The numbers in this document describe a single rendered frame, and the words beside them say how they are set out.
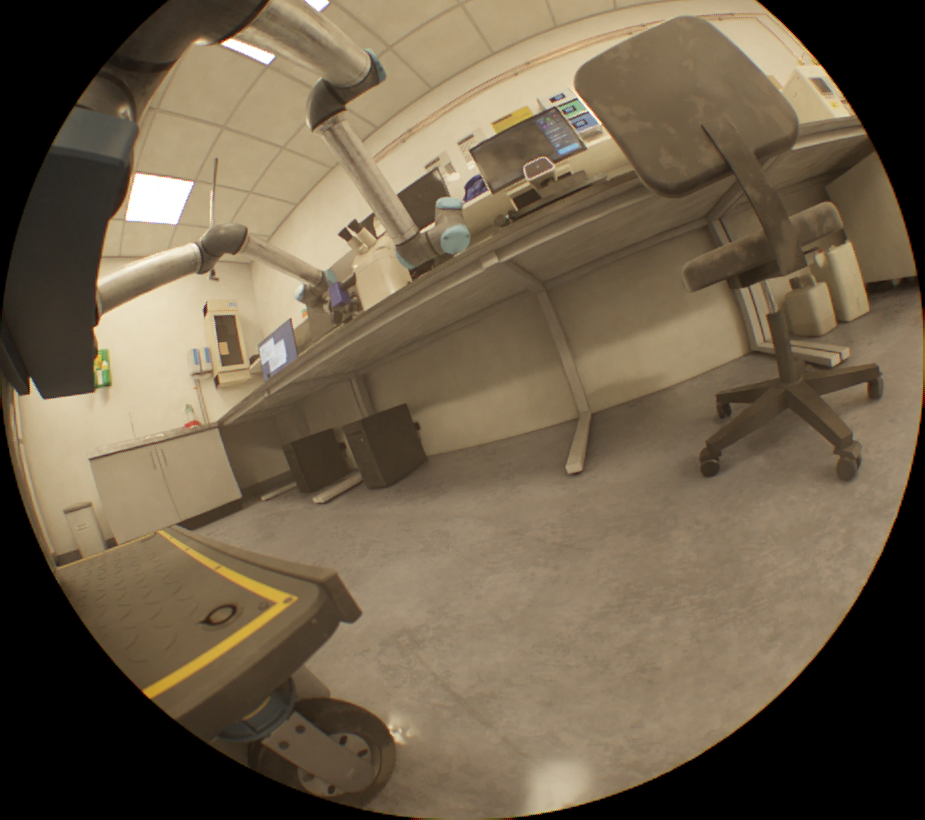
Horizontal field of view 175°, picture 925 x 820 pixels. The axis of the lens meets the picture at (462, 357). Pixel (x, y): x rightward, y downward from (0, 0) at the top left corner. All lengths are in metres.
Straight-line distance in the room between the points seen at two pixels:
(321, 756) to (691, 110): 0.99
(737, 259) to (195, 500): 2.99
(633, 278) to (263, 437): 3.54
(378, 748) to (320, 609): 0.27
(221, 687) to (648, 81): 0.90
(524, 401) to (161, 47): 1.82
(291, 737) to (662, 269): 1.83
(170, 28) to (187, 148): 2.48
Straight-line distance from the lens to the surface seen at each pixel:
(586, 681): 0.49
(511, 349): 1.70
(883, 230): 2.15
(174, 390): 3.39
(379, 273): 1.13
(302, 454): 2.38
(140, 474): 2.66
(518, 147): 1.36
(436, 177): 1.98
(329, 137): 0.92
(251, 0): 0.46
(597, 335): 1.62
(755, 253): 0.65
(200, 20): 0.45
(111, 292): 1.05
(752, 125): 0.69
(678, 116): 0.67
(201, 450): 2.72
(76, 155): 0.31
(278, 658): 0.22
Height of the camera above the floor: 0.43
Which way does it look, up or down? 3 degrees up
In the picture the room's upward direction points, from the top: 20 degrees counter-clockwise
